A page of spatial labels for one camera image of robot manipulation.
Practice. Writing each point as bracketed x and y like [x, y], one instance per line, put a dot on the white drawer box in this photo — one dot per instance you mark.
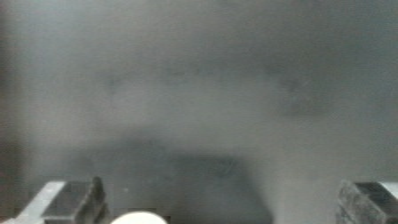
[139, 217]

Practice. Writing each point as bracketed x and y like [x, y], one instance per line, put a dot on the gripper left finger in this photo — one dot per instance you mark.
[68, 203]

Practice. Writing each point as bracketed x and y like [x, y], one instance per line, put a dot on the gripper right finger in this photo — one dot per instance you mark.
[367, 203]

